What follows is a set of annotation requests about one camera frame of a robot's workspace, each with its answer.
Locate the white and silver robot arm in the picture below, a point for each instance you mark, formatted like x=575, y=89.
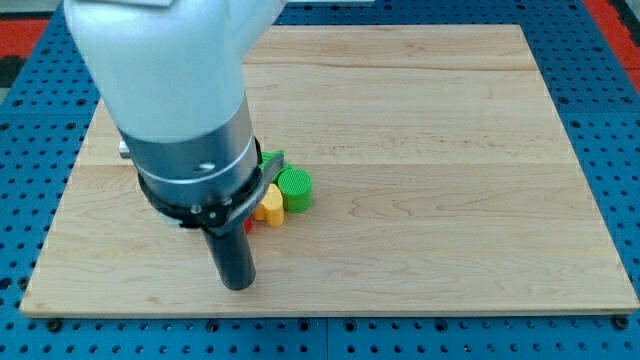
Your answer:
x=170, y=73

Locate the green cylinder block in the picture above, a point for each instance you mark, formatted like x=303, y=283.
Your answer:
x=295, y=185

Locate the yellow block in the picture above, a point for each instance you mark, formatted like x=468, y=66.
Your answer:
x=271, y=208

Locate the red block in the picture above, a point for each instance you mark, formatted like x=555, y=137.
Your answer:
x=248, y=225

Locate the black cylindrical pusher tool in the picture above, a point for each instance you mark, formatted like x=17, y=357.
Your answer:
x=227, y=245

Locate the wooden board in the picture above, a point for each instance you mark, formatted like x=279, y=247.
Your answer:
x=443, y=184

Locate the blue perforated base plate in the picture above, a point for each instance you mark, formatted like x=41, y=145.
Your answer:
x=48, y=110

